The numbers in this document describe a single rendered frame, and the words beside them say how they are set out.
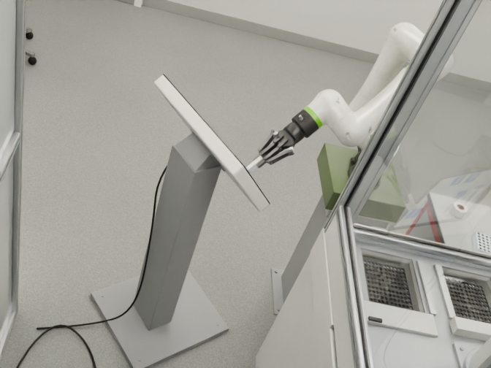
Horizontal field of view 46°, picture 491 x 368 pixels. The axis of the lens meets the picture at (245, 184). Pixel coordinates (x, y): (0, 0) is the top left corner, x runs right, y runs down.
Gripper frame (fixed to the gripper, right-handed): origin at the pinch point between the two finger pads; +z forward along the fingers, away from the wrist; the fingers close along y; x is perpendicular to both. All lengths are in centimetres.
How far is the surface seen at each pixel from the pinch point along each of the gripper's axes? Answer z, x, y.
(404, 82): -45, -34, 31
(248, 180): 6.7, -17.5, 13.7
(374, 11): -188, 230, -184
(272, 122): -44, 172, -123
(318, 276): 8.3, 16.0, 42.0
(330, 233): -4.4, 9.3, 35.2
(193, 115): 6.7, -25.7, -14.7
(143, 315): 79, 58, -11
